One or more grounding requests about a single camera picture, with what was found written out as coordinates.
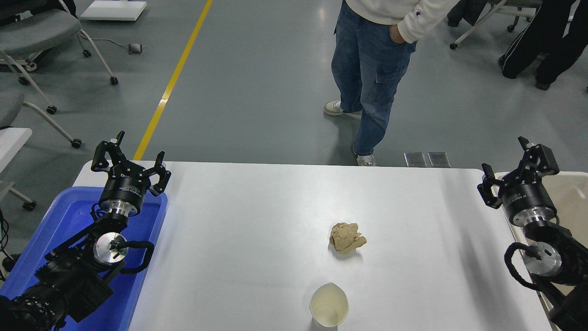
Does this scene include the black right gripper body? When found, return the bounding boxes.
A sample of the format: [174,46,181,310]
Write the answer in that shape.
[501,177,557,223]

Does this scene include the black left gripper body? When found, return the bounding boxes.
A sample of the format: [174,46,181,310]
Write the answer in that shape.
[99,168,152,212]

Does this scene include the white paper cup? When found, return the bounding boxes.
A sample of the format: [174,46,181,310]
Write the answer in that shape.
[309,282,349,328]

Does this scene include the crumpled tan paper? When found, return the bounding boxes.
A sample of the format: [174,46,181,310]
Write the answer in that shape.
[329,223,368,252]

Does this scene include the large pale bin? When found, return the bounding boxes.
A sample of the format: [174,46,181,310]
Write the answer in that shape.
[494,171,588,331]

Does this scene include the blue plastic tray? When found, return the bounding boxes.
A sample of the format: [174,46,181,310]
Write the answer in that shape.
[0,186,168,331]

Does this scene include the small white table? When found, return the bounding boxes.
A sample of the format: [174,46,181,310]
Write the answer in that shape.
[0,128,37,212]

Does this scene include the grey office chair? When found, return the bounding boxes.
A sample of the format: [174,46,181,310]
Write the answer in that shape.
[0,87,82,149]
[0,0,119,115]

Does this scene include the person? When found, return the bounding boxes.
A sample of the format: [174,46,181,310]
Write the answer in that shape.
[498,0,588,91]
[323,0,460,167]

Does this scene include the white-legged office chair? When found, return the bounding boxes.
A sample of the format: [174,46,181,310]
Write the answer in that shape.
[449,0,575,50]

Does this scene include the dark hanging garment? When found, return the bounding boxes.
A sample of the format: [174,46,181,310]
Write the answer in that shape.
[447,0,488,27]

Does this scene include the grey power adapter with cable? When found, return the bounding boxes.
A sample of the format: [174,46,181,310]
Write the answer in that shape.
[90,38,144,55]

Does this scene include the black cable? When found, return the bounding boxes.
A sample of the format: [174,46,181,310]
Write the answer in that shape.
[0,209,11,282]

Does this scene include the flat white base plate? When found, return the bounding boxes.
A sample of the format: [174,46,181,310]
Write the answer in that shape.
[79,0,148,22]

